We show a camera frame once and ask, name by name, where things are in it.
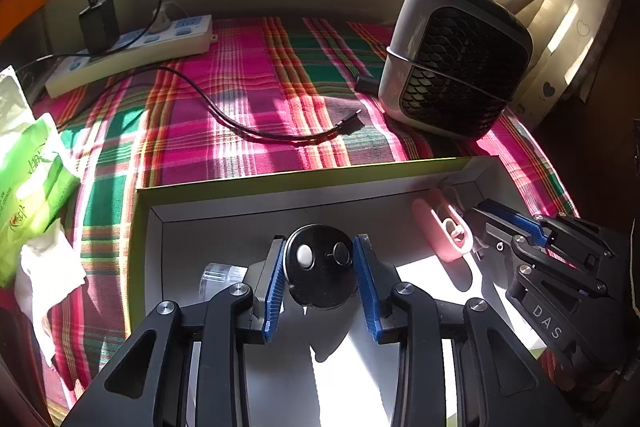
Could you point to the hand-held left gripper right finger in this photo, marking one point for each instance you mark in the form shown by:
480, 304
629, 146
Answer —
367, 292

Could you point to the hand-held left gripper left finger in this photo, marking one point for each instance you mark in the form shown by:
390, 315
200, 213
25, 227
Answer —
274, 292

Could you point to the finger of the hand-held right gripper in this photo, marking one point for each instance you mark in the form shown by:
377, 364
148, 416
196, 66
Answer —
515, 219
500, 241

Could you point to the black round disc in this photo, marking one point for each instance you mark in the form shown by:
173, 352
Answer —
320, 279

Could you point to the pink plastic clip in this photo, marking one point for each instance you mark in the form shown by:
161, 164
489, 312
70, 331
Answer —
440, 229

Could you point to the white cardboard box tray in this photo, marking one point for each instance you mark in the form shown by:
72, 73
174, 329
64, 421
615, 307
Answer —
210, 237

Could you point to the small clear bottle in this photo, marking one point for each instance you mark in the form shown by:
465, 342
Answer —
217, 279

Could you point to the grey desktop fan heater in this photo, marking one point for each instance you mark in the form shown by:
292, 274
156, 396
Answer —
465, 57

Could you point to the black plug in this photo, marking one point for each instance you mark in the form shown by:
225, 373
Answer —
367, 83

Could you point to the plaid cloth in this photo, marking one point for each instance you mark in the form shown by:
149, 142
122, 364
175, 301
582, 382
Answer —
250, 72

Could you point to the white crumpled tissue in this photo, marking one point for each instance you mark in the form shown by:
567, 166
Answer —
47, 267

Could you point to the green tissue pack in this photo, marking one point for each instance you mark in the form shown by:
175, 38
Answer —
35, 177

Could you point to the white power strip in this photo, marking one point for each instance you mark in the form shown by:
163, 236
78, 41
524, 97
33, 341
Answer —
165, 44

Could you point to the white plug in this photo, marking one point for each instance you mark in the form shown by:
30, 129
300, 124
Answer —
162, 19

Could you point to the black charger adapter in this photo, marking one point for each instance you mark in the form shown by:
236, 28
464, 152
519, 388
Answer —
100, 27

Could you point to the orange box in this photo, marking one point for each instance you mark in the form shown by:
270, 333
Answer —
22, 2

